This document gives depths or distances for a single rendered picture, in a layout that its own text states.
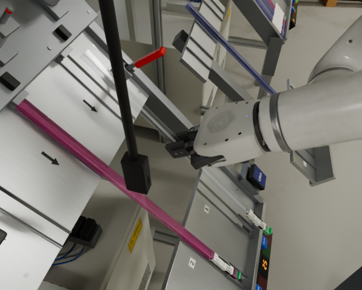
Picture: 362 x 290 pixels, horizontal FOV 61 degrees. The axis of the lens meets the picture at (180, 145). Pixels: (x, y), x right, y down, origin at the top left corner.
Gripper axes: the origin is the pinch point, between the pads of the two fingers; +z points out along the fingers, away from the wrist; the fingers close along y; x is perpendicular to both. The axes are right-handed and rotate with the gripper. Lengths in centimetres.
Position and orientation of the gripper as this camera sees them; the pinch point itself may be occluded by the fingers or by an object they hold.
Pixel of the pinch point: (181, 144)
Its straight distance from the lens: 53.2
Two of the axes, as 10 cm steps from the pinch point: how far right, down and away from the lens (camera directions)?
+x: 5.2, 6.7, 5.3
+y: -2.9, 7.2, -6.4
